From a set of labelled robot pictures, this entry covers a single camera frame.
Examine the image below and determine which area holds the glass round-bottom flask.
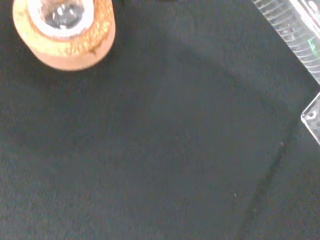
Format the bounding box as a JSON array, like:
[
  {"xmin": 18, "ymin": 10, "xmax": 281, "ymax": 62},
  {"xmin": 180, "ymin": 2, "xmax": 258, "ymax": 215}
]
[{"xmin": 26, "ymin": 0, "xmax": 95, "ymax": 39}]

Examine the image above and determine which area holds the black bench cloth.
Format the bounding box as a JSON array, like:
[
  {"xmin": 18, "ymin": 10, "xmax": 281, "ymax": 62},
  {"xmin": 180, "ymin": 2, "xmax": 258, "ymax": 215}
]
[{"xmin": 0, "ymin": 0, "xmax": 320, "ymax": 240}]

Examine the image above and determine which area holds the brown cork ring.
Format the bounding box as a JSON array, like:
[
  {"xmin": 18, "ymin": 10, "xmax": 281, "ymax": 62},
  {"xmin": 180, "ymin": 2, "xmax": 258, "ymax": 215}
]
[{"xmin": 12, "ymin": 0, "xmax": 117, "ymax": 72}]

